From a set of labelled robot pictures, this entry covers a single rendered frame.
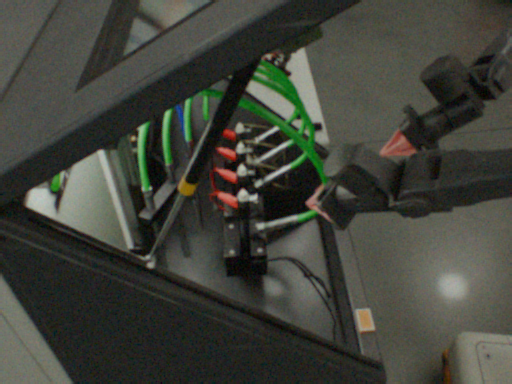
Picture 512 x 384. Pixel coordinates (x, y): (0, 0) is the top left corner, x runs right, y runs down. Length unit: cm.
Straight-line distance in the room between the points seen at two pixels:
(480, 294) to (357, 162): 181
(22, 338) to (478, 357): 149
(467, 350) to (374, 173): 130
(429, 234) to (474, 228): 25
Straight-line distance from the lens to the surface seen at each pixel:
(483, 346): 192
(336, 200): 78
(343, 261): 114
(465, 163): 65
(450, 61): 91
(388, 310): 223
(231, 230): 115
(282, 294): 122
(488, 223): 273
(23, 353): 88
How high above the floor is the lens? 184
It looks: 44 degrees down
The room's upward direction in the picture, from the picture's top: 1 degrees counter-clockwise
